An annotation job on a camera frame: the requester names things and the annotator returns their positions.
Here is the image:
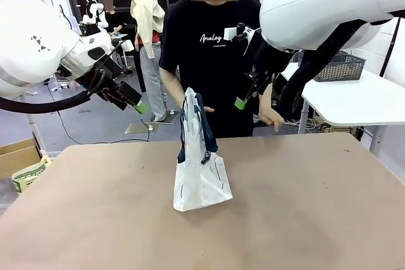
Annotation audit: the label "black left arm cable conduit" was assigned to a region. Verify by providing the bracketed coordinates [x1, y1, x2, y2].
[0, 40, 125, 115]

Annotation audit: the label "green printed paper bag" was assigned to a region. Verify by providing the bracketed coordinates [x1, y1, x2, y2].
[11, 154, 52, 193]

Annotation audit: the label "white side table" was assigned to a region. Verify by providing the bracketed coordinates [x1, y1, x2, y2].
[280, 61, 405, 157]

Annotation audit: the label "person's right forearm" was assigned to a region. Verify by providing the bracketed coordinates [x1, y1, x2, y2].
[163, 72, 191, 108]

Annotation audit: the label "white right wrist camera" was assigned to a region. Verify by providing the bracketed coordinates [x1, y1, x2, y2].
[223, 26, 239, 43]

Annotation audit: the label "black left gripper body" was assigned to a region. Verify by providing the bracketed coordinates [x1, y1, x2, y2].
[94, 70, 128, 110]

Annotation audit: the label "person in black T-shirt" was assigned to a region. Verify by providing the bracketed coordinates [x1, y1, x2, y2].
[159, 0, 279, 140]

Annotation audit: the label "white metal stand leg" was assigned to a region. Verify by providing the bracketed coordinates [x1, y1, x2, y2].
[26, 113, 47, 154]

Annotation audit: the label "mannequin with beige jacket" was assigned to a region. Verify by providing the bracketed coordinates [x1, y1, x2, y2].
[125, 0, 168, 123]

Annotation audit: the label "white mesh bag navy handles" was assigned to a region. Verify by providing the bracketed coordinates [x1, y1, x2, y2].
[172, 87, 234, 212]

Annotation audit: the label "brown cardboard box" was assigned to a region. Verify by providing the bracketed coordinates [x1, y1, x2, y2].
[0, 138, 42, 179]

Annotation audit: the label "person's left forearm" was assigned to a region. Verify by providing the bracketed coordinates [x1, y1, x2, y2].
[257, 83, 275, 115]

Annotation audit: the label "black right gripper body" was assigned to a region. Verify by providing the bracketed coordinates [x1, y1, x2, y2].
[247, 31, 297, 77]

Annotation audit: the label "dark grey plastic basket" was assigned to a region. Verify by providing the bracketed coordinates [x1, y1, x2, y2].
[313, 50, 368, 83]

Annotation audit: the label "person's left hand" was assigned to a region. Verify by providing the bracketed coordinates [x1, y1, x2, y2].
[258, 107, 286, 133]

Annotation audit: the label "background person in black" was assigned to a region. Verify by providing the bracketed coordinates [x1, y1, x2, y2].
[104, 0, 126, 34]

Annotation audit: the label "metal mannequin base plate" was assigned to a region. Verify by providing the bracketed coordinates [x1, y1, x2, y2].
[125, 120, 175, 135]

